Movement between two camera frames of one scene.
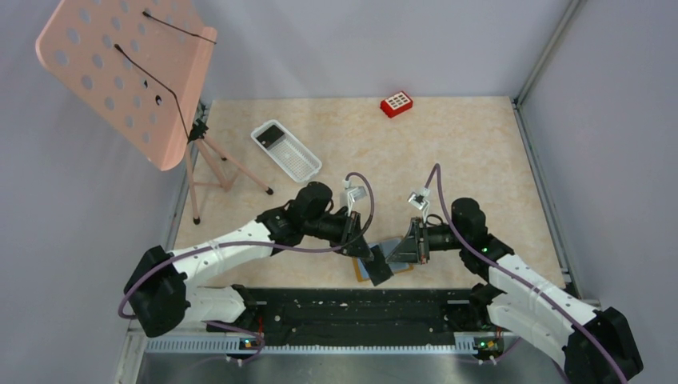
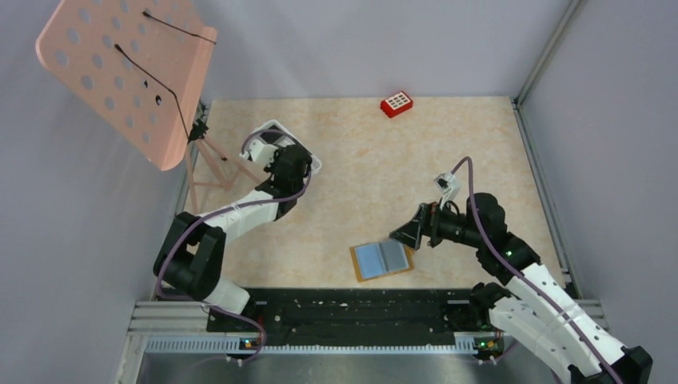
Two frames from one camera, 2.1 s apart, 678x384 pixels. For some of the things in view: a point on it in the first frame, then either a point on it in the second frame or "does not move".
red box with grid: x=395 y=104 does not move
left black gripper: x=351 y=227 to x=273 y=167
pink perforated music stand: x=143 y=65 does not move
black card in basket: x=269 y=136 does not move
